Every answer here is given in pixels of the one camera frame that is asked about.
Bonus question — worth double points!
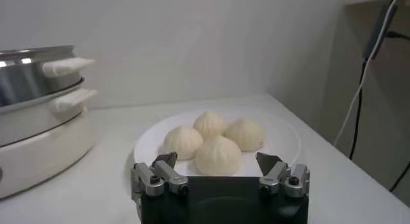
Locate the stainless steel steamer basket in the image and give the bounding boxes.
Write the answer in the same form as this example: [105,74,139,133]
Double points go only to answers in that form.
[0,45,97,108]

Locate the black power adapter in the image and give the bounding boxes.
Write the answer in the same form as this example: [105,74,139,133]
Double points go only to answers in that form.
[363,3,398,61]

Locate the white steamed baozi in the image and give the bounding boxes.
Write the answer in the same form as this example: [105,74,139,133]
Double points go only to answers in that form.
[195,136,242,177]
[193,111,227,140]
[163,125,204,161]
[223,118,267,152]

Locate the white electric cooker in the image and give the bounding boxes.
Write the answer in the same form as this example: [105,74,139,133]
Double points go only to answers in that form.
[0,81,99,200]

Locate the round white plate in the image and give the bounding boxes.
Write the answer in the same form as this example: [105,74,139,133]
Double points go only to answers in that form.
[133,108,302,178]

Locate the white hanging cable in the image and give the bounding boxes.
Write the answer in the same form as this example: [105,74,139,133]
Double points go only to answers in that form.
[332,0,405,148]

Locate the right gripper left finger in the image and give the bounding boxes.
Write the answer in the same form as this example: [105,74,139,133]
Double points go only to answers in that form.
[130,152,190,202]

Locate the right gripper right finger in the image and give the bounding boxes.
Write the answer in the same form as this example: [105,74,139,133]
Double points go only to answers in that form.
[256,152,311,199]

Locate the black hanging cable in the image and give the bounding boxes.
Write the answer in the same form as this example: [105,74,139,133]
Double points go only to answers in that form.
[348,60,368,161]

